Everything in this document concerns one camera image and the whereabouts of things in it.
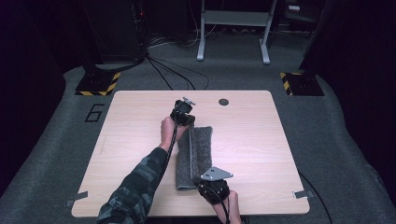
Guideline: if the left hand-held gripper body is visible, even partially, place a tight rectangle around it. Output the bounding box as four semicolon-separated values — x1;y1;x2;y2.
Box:
169;96;197;127

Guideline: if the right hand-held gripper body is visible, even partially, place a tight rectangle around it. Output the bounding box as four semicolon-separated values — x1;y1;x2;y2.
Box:
192;166;234;206

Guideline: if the grey towel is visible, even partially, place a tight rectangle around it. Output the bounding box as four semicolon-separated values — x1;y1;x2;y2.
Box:
175;124;215;191

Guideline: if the person's left hand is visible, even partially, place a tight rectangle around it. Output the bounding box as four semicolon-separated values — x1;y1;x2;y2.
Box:
159;116;190;152

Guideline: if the person's right hand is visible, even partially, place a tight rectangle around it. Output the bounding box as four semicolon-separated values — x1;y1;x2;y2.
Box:
213;189;243;224

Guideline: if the grey tape strip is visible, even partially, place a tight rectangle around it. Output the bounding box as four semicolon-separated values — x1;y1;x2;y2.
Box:
65;190;89;207
292;189;315;200

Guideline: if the black hazard-striped stand base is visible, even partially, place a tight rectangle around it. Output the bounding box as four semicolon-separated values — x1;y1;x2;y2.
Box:
278;71;325;97
75;70;121;97

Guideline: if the dark computer cabinet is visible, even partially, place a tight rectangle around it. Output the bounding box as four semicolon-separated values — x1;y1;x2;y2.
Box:
81;0;148;64

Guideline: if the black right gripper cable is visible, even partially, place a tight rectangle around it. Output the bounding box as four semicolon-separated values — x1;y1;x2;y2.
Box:
204;183;232;224

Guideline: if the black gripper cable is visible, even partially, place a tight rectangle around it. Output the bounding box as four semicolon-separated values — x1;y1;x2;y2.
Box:
157;106;181;188
204;183;232;224

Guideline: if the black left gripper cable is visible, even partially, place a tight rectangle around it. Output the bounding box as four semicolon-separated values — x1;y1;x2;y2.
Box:
157;106;181;188

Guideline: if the black floor cable bundle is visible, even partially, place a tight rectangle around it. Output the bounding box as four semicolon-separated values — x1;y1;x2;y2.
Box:
145;54;210;91

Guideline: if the white metal desk frame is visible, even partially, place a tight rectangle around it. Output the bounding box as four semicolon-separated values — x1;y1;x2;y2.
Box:
196;0;278;65

